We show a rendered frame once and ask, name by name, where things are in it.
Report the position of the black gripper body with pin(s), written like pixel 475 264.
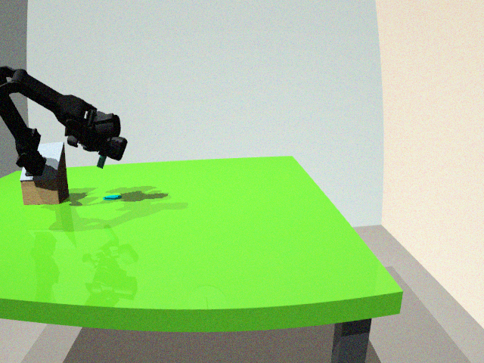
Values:
pixel 114 147

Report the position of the cyan circle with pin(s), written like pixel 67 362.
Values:
pixel 112 197

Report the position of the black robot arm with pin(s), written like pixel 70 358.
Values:
pixel 68 109

